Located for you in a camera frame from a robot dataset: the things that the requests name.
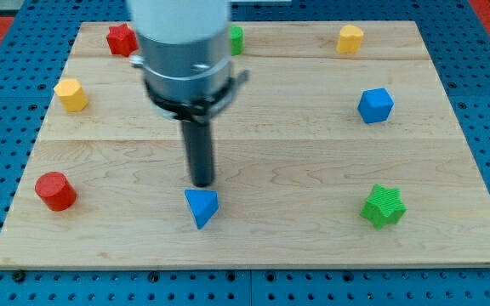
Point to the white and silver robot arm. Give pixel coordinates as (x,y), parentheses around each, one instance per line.
(185,56)

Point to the blue triangle block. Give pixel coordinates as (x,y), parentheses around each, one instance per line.
(203,205)

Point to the wooden board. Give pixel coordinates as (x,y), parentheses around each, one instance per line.
(295,163)

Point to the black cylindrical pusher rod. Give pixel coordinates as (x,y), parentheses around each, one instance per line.
(199,152)

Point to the green cylinder block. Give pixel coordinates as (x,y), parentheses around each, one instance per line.
(236,39)

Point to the blue cube block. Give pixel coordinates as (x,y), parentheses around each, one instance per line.
(375,105)

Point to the green star block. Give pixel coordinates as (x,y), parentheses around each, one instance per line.
(383,206)

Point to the yellow heart block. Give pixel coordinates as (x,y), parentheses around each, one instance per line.
(350,39)

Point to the red star block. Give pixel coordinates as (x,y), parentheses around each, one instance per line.
(121,40)

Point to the yellow hexagon block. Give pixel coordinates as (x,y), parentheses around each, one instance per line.
(71,95)

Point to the red cylinder block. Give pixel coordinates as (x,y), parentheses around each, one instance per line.
(55,191)

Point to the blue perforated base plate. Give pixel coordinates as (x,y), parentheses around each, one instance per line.
(32,56)

